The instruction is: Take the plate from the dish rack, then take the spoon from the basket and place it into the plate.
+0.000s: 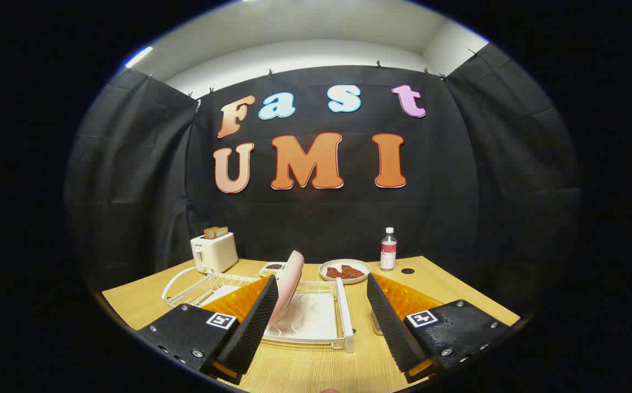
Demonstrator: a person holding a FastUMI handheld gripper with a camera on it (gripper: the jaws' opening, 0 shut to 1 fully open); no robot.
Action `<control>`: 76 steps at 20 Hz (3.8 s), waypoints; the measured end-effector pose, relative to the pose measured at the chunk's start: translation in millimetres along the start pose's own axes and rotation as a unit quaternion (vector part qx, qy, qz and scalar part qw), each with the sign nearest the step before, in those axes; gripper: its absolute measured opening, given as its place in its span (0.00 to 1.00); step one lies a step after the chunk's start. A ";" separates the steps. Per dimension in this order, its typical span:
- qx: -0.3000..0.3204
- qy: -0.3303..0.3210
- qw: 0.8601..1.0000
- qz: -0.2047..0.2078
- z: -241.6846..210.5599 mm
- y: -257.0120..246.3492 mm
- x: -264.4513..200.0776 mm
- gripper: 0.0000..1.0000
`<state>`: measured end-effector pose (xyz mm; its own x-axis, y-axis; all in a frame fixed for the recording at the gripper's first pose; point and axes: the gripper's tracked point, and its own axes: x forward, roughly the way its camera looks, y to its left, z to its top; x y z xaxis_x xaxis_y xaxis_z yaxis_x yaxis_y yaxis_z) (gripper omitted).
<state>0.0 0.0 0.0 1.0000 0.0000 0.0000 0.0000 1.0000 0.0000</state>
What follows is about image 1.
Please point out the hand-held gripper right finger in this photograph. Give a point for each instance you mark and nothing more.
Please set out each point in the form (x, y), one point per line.
(389, 322)

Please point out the red meat piece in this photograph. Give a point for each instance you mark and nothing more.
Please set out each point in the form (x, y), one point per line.
(353, 271)
(334, 273)

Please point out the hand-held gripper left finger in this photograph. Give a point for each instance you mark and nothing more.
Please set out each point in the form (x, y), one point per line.
(256, 322)

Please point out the white toaster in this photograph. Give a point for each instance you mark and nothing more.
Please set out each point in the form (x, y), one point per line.
(215, 252)

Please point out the white round meat plate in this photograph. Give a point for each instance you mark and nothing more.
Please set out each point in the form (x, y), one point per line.
(349, 261)

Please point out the toasted bread slice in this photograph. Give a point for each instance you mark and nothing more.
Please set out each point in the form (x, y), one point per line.
(210, 232)
(222, 231)

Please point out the white divided bean dish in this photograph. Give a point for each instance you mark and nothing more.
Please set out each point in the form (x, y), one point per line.
(269, 271)

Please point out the white drain tray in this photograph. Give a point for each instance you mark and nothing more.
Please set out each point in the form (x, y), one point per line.
(310, 322)

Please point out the black backdrop cloth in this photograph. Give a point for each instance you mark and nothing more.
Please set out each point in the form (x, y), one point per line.
(458, 191)

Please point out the pink plate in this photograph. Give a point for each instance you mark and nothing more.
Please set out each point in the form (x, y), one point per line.
(292, 278)

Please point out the clear bottle with red label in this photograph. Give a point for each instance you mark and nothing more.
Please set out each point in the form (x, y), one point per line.
(388, 256)

